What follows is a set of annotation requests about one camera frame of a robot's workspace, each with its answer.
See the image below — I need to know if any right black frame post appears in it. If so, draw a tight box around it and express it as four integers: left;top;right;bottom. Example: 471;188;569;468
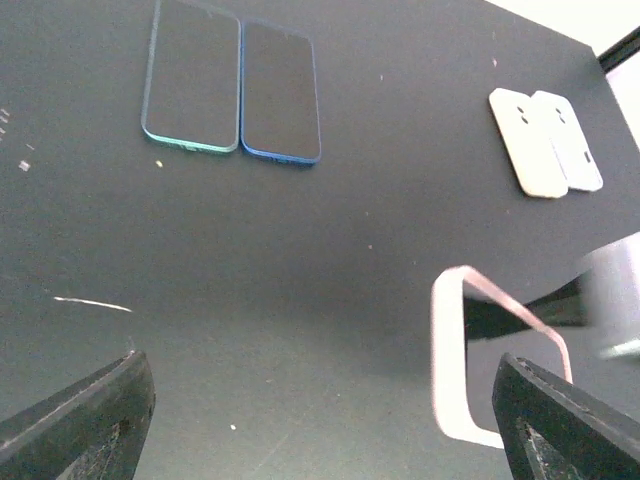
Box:
597;27;640;74

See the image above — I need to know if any teal phone without case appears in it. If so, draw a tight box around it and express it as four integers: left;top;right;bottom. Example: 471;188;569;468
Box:
141;1;241;154

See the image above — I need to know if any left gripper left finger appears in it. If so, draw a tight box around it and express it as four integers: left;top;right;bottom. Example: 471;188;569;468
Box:
1;350;156;479

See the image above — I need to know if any blue phone without case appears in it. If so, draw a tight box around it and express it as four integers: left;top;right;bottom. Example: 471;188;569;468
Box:
240;21;321;165

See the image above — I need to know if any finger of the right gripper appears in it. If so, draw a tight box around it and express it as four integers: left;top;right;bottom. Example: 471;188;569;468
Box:
462;277;589;344

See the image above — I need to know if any lavender phone case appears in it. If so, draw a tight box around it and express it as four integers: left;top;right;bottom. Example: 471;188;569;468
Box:
531;90;603;192

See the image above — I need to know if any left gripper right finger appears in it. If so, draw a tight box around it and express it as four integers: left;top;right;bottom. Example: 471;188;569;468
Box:
492;353;639;479

